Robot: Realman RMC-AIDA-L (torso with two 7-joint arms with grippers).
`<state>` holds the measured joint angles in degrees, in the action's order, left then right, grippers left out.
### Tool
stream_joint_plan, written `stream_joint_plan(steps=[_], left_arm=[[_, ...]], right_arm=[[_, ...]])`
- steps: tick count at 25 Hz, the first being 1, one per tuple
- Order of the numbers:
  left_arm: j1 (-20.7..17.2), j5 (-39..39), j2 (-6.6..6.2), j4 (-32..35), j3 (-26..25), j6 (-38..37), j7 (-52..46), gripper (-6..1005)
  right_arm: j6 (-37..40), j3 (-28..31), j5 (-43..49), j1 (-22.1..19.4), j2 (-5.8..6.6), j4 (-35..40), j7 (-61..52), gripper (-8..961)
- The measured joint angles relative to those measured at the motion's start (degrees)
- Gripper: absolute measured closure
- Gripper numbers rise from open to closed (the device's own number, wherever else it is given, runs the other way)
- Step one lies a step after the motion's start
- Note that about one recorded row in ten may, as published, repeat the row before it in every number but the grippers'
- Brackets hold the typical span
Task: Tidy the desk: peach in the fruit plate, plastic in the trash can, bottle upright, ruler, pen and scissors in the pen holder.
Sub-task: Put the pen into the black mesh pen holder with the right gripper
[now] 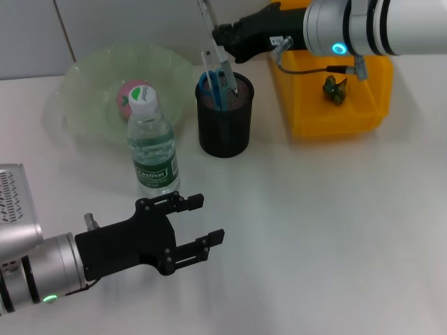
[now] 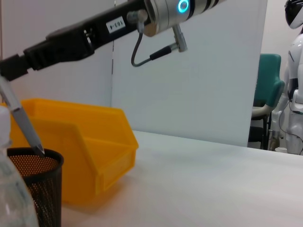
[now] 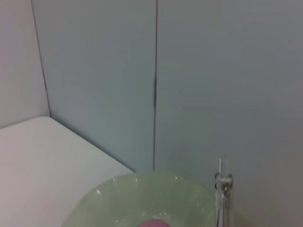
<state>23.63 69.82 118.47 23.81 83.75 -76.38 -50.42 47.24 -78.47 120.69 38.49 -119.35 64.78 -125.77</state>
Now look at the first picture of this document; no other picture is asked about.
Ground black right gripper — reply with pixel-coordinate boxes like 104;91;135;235
211;2;308;64

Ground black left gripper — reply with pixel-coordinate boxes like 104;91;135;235
75;193;225;282

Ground white grey ballpoint pen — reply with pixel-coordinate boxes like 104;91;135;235
197;0;240;94

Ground transparent plastic ruler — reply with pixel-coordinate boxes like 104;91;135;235
200;50;217;101

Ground blue teal scissors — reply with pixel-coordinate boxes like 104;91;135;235
198;68;230;112

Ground clear green-label water bottle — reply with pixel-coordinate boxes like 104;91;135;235
126;85;181;198

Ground green plastic wrapper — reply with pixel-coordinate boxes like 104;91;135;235
321;74;349;105

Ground pink peach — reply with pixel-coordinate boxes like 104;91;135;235
117;80;154;123

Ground black mesh pen holder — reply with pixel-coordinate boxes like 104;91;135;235
194;70;255;158

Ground translucent green fruit plate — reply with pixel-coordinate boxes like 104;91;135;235
45;43;195;144

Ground yellow plastic bin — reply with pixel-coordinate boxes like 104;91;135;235
268;50;395;137

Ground grey right arm cable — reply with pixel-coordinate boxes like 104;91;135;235
270;36;369;81

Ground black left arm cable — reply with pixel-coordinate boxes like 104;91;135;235
64;281;97;297

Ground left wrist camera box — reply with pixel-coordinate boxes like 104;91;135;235
0;163;45;261

